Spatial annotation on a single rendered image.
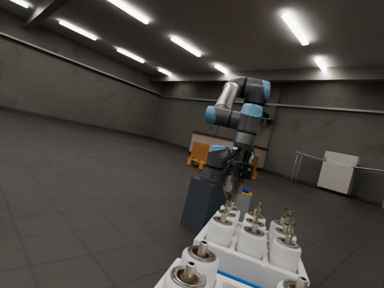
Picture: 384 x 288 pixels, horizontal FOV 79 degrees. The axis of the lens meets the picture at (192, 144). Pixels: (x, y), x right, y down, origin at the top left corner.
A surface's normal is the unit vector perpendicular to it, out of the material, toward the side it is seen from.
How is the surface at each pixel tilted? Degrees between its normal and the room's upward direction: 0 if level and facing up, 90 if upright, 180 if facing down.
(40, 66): 90
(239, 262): 90
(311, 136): 90
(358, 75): 90
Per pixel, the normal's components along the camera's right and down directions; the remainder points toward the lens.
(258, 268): -0.29, -0.04
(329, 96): -0.68, -0.15
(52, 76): 0.69, 0.18
